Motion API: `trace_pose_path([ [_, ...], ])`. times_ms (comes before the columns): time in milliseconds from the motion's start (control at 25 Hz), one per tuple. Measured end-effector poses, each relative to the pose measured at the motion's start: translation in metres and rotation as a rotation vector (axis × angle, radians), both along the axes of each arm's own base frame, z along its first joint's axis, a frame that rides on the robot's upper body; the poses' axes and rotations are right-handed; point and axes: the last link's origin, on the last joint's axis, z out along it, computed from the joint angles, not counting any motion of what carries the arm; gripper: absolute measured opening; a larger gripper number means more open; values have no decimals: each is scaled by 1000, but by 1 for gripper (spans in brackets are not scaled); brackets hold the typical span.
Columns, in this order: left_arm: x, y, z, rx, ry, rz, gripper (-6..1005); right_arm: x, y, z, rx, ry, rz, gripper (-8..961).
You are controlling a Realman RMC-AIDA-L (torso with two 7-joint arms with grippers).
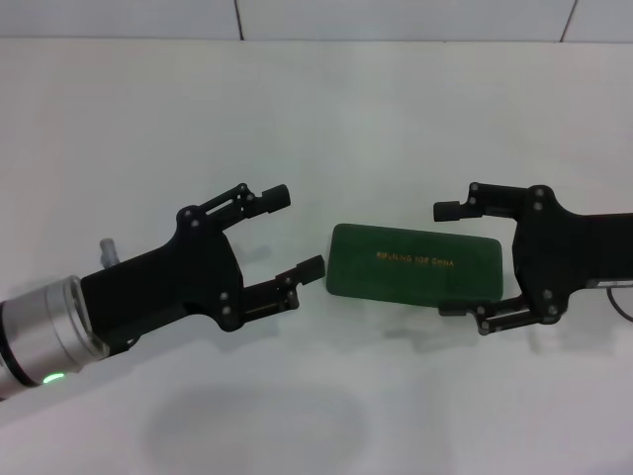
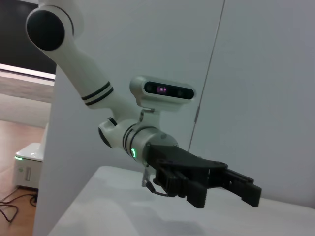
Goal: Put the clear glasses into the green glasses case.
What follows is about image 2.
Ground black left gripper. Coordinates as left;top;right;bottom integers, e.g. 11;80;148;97
145;144;262;209

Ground white floor unit green light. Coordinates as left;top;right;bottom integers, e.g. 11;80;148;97
13;122;49;191

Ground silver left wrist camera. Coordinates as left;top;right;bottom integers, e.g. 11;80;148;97
129;75;195;128

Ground black floor cables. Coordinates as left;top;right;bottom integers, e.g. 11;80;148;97
0;190;39;226

